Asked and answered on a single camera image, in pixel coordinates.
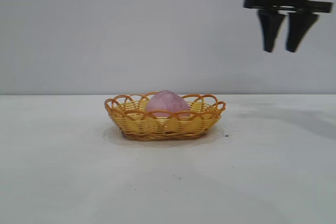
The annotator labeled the pink peach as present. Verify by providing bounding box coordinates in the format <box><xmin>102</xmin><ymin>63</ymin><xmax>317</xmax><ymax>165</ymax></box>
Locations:
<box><xmin>145</xmin><ymin>90</ymin><xmax>191</xmax><ymax>120</ymax></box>

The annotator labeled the yellow orange woven basket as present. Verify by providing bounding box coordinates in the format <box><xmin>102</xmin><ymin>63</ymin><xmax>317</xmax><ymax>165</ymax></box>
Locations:
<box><xmin>104</xmin><ymin>92</ymin><xmax>227</xmax><ymax>142</ymax></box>

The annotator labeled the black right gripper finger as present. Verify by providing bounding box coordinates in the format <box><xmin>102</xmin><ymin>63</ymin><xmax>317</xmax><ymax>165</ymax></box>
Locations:
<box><xmin>285</xmin><ymin>11</ymin><xmax>321</xmax><ymax>54</ymax></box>
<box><xmin>257</xmin><ymin>9</ymin><xmax>287</xmax><ymax>53</ymax></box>

